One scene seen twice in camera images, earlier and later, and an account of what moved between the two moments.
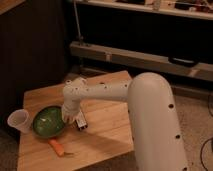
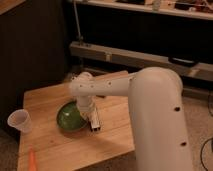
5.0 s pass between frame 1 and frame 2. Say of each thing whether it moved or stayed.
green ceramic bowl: moved
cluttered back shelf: stayed
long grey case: stayed
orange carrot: moved
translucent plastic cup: stayed
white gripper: moved
